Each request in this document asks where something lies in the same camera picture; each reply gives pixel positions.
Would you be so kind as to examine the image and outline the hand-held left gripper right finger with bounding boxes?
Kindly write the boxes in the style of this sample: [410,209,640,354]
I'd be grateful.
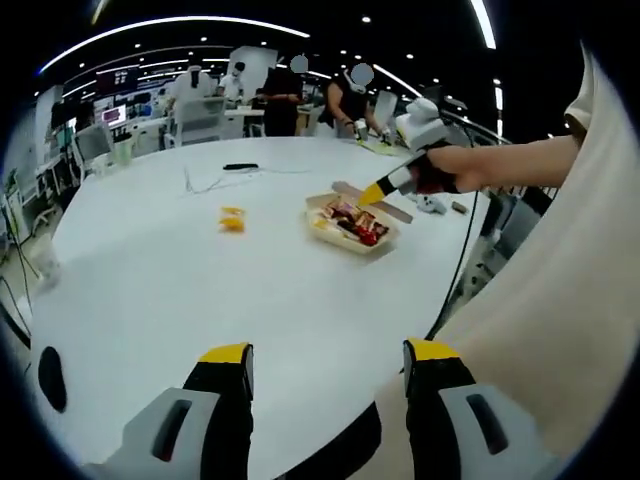
[402,337,556,480]

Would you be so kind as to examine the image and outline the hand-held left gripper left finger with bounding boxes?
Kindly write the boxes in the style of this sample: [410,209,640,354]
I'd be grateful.
[118,342,255,480]

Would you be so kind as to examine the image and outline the cream hexagonal container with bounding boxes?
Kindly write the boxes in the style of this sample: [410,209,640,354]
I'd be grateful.
[305,190,402,257]

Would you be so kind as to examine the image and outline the person's right hand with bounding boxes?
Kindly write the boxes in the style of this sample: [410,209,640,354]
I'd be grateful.
[422,142,494,195]

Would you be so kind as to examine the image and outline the yellow cloth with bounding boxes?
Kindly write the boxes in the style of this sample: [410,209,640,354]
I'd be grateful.
[357,139,401,157]

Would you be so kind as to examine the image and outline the white game controller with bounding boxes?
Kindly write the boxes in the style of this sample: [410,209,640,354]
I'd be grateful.
[416,193,450,216]

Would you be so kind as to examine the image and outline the black table base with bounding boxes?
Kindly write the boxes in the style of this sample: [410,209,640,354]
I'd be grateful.
[279,399,416,480]

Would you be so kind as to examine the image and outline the black oval pouch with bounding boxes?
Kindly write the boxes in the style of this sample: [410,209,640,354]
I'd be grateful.
[37,345,69,414]

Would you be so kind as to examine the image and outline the white office chair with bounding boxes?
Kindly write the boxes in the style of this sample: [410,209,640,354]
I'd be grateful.
[172,96,227,148]

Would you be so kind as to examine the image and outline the patterned white paper cup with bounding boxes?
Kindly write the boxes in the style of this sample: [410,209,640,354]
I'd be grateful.
[28,243,62,290]

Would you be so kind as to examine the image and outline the tall lidded drink cup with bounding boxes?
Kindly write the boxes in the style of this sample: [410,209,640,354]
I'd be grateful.
[111,135,135,167]

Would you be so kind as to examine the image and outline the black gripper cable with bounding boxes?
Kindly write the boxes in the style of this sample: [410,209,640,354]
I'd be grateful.
[424,188,482,341]

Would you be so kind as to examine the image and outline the red wall screen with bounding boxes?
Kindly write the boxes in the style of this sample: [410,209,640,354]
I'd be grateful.
[94,69,139,94]

